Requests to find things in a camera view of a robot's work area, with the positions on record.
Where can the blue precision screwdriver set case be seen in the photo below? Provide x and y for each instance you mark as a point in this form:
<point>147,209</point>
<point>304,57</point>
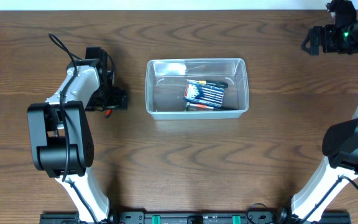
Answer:
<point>203,94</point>

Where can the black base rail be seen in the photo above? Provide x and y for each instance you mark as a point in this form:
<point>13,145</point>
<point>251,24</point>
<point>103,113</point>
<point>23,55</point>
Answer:
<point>189,218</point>

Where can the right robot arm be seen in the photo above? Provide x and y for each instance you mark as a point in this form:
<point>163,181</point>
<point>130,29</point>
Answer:
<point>339,165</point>

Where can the clear plastic container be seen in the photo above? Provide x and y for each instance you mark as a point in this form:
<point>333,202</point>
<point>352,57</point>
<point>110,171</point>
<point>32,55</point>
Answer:
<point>166,80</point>

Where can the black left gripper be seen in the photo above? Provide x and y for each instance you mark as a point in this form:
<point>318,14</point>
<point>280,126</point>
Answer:
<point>117,99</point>

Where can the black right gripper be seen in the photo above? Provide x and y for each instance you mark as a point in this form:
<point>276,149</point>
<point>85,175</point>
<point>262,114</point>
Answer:
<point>327,31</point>

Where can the claw hammer orange handle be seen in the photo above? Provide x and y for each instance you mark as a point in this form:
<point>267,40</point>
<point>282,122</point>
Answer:
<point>197,106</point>

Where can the red black handled pliers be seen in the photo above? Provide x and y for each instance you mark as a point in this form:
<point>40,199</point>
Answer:
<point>107,114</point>

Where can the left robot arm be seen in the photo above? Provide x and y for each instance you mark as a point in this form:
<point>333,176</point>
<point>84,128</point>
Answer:
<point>61,140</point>

